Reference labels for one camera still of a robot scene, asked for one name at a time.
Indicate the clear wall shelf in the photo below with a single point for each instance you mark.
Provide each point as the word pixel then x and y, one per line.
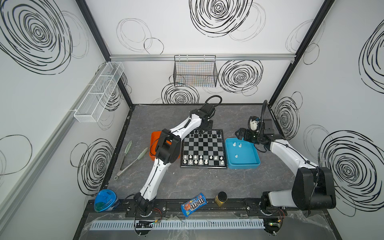
pixel 96 99

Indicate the black wire basket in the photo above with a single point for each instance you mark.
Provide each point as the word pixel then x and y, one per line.
pixel 195 71

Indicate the blue lidded container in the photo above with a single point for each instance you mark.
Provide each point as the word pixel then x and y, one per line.
pixel 106 201

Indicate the black white chessboard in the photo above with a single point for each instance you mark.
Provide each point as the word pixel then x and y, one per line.
pixel 204 149

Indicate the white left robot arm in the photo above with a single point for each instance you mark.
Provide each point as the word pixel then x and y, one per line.
pixel 144 199

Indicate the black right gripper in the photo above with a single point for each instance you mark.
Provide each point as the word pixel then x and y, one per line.
pixel 244 133

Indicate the blue candy bag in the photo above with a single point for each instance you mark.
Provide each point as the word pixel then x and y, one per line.
pixel 193 204

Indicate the yellow jar black lid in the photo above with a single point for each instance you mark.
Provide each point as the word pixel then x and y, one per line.
pixel 221 198

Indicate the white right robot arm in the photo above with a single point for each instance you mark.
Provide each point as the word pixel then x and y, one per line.
pixel 313 188

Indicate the white slotted cable duct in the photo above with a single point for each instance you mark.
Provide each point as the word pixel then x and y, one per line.
pixel 201 224

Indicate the blue plastic tray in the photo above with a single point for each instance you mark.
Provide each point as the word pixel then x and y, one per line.
pixel 241 154

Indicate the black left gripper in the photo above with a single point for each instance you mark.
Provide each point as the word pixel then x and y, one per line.
pixel 207 124

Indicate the orange plastic tray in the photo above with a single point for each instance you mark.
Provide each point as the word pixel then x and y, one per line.
pixel 154 144

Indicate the green metal tongs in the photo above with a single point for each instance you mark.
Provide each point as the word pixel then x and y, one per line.
pixel 139 157

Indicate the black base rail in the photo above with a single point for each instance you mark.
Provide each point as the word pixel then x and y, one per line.
pixel 169 208

